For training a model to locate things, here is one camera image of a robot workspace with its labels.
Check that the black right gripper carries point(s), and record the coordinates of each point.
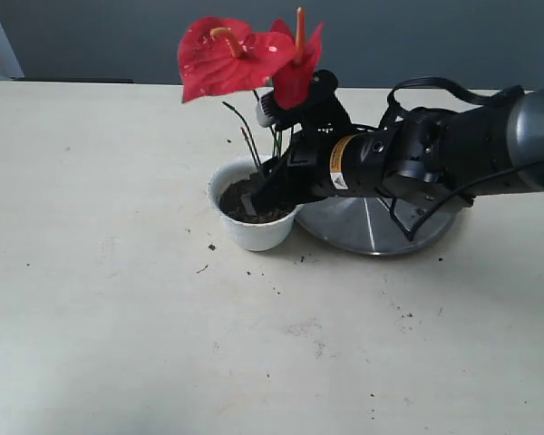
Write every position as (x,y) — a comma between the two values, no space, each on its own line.
(350,166)

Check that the red artificial anthurium plant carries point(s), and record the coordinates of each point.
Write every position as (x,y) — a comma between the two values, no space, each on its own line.
(219,56)

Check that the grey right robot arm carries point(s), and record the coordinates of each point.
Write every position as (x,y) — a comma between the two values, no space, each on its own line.
(426,157)

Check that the white scalloped flower pot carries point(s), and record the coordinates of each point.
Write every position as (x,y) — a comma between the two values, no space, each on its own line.
(252,232)

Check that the round steel plate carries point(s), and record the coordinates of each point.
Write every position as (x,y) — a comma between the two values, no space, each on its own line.
(363,226)

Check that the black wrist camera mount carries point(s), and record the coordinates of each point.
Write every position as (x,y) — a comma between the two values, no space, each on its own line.
(299,104)

